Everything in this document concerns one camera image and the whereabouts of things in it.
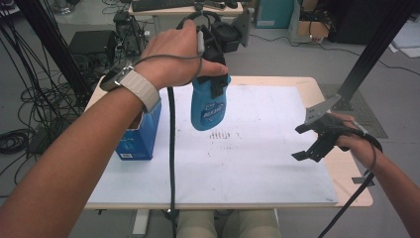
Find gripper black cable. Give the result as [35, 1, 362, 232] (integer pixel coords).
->
[317, 130, 384, 238]
[166, 10, 229, 238]

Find brown cardboard box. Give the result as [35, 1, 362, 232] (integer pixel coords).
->
[288, 0, 331, 44]

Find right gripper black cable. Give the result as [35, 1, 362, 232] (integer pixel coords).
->
[317, 130, 384, 238]

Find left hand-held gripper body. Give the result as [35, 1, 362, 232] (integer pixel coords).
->
[197, 8, 256, 67]

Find black metal frame post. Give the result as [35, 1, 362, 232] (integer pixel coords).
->
[14, 0, 92, 97]
[330, 0, 420, 112]

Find black floor mat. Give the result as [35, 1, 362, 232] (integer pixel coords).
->
[318, 83, 389, 139]

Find person's left leg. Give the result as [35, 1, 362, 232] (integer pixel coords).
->
[173, 210, 216, 238]

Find person's left hand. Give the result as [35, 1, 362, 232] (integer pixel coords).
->
[133, 19, 230, 91]

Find bundle of black floor cables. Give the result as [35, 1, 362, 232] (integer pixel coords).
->
[0, 19, 88, 199]

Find thin grey wrist cord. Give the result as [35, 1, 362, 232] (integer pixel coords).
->
[351, 120, 378, 177]
[134, 30, 206, 87]

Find blue cardboard box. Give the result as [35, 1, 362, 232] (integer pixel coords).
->
[115, 98, 162, 162]

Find teal box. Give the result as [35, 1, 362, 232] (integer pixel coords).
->
[255, 0, 296, 30]

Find black flat computer case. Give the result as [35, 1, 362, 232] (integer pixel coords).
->
[68, 30, 118, 67]

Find blue bottle with white cap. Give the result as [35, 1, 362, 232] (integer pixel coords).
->
[190, 74, 232, 132]

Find white table mat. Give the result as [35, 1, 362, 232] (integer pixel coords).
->
[87, 83, 339, 204]

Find black tape piece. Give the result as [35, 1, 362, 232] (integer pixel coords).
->
[351, 177, 375, 186]

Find black computer tower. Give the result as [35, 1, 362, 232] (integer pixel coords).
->
[113, 11, 148, 58]

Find person's right hand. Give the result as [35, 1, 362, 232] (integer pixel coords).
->
[329, 112, 386, 171]

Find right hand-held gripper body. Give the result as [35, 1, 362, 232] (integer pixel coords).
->
[303, 93, 352, 147]

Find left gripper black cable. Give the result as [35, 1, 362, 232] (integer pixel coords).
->
[166, 10, 229, 238]

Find wristwatch with beige strap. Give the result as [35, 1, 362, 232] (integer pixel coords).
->
[99, 63, 162, 114]

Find white foam sheets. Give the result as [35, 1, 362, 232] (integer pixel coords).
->
[388, 19, 420, 60]

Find black keyboard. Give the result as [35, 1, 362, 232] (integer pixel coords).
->
[131, 0, 196, 13]

